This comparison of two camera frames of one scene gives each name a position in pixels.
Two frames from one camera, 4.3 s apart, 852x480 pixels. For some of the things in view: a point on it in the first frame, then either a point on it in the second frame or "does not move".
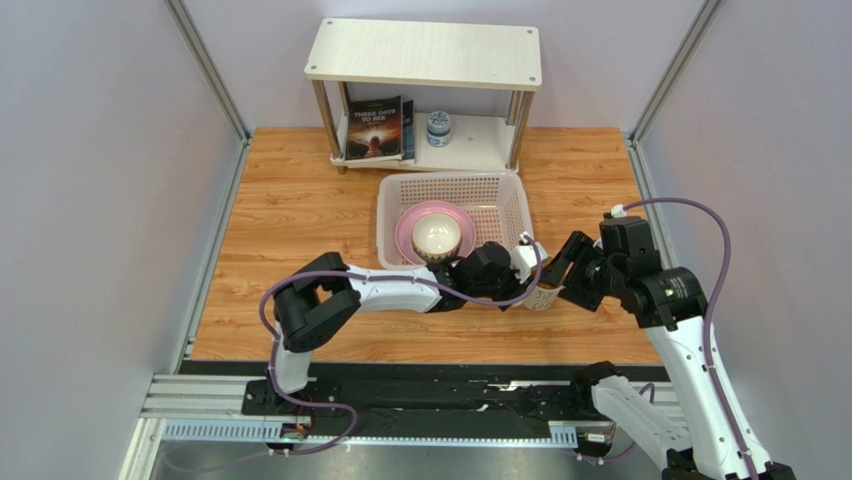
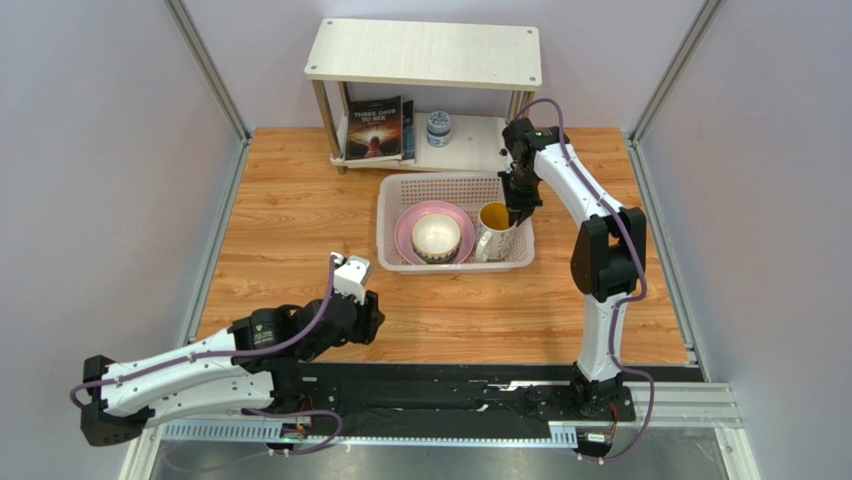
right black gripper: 579,276 -> 521,199
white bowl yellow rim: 436,237 does not move
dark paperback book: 374,129 does not move
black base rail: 370,403 does not move
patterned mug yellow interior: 542,296 -> 494,215
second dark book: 408,130 does not move
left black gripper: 517,287 -> 370,318
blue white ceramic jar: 438,129 does not move
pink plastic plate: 408,219 does not move
